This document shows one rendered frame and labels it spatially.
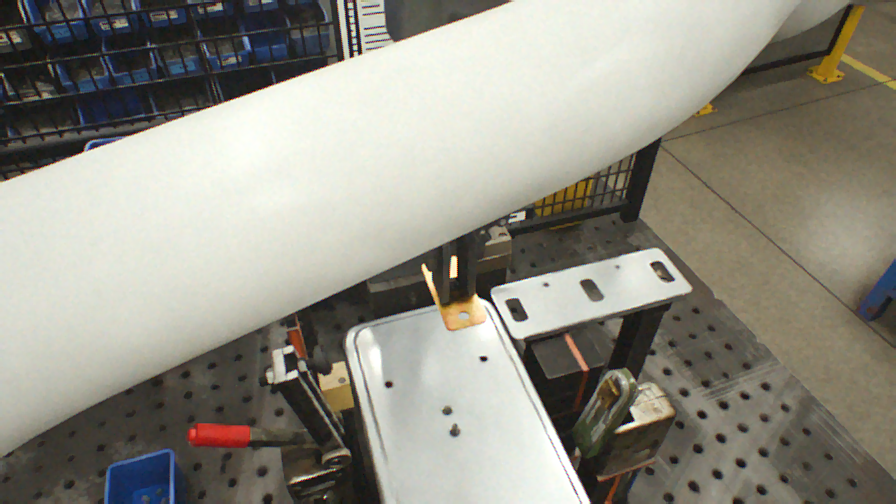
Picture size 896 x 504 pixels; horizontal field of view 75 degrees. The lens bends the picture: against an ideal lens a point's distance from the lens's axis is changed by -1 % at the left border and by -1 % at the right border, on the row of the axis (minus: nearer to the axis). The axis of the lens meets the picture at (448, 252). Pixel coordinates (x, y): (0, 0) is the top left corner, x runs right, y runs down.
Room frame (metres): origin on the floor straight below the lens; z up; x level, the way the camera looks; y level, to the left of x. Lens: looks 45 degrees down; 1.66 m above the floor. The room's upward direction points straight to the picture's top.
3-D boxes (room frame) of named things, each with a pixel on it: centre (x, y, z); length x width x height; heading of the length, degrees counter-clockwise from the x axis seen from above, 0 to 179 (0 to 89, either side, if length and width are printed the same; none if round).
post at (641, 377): (0.62, -0.32, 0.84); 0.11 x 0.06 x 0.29; 108
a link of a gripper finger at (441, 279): (0.36, 0.01, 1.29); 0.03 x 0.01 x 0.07; 18
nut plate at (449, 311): (0.36, 0.00, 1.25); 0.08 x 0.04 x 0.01; 18
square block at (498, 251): (0.66, -0.05, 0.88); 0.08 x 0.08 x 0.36; 18
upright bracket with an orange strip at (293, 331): (0.40, 0.17, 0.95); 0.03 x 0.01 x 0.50; 18
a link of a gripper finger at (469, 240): (0.37, -0.02, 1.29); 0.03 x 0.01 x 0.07; 18
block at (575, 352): (0.49, -0.16, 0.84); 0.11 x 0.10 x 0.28; 108
